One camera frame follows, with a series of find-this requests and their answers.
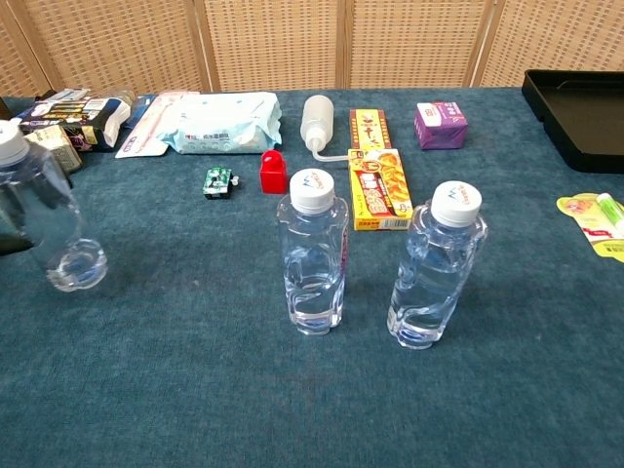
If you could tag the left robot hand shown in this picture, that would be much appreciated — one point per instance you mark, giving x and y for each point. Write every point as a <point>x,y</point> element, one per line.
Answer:
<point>11,244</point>

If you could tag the clear plastic water bottle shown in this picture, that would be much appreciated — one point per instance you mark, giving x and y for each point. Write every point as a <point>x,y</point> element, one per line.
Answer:
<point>434,283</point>
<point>312,263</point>
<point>58,234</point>

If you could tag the white carton box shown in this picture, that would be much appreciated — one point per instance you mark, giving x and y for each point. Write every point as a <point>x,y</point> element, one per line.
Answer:
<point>70,156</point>

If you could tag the dark navy snack packet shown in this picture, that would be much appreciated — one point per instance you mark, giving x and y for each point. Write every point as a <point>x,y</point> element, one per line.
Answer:
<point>73,117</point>

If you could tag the pink toothbrush pack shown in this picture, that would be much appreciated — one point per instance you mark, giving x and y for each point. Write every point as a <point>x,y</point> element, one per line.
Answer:
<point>144,136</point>

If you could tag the small green toy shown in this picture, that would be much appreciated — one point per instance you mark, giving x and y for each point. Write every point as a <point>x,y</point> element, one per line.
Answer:
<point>217,183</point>

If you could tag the blue table cloth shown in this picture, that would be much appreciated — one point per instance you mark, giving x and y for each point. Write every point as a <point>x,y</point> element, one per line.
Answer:
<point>195,390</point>

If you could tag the light blue wet wipes pack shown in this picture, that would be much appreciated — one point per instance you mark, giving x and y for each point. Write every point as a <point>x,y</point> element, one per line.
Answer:
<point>224,122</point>

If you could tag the small red block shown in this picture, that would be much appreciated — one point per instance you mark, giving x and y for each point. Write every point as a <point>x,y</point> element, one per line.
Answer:
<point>274,175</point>

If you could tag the wicker folding screen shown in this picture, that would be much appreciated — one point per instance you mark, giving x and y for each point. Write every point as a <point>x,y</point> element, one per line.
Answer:
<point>273,44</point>

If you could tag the white squeeze bottle with tube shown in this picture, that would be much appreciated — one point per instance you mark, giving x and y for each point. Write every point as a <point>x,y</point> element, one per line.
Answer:
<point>317,117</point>

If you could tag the yellow curry box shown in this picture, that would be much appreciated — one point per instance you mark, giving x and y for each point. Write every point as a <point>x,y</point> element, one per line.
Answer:
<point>380,190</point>

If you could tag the yellow red spice box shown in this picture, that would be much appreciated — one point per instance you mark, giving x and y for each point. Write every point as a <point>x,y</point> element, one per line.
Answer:
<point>370,129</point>

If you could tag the small purple box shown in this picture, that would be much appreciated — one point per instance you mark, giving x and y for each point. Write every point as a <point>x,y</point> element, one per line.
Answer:
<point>441,127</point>

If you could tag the black plastic tray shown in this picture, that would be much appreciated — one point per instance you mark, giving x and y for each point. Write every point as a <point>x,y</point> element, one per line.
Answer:
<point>580,117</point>

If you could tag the green lip balm package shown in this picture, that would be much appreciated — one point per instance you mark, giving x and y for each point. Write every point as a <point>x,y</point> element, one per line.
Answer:
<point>599,229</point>

